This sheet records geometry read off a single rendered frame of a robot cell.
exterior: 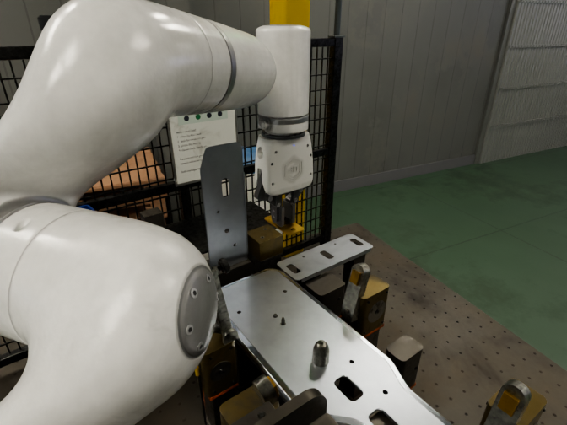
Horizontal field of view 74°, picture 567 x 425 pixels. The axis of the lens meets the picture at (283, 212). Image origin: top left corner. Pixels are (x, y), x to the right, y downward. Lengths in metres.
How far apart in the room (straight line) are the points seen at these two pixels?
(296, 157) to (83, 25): 0.44
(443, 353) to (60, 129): 1.20
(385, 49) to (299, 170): 3.41
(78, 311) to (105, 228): 0.05
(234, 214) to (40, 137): 0.75
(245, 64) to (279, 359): 0.57
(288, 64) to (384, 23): 3.41
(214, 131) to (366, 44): 2.82
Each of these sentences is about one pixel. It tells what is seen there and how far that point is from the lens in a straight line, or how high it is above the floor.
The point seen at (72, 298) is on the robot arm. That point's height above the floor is 1.46.
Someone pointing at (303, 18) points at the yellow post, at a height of 1.61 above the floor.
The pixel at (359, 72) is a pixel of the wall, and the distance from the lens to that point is 3.87.
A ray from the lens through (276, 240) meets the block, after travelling 1.06.
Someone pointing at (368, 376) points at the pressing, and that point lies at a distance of 0.79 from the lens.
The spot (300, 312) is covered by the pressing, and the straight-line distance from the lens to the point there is 0.90.
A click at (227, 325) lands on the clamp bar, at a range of 0.75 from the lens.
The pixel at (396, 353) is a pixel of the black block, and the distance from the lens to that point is 0.86.
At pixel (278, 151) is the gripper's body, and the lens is 0.63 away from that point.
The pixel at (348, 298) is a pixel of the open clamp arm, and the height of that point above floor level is 1.03.
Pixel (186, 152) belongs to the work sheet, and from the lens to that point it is 1.19.
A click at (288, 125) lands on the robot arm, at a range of 0.62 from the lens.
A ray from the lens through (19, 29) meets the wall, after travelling 3.10.
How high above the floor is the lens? 1.59
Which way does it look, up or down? 26 degrees down
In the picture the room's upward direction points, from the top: straight up
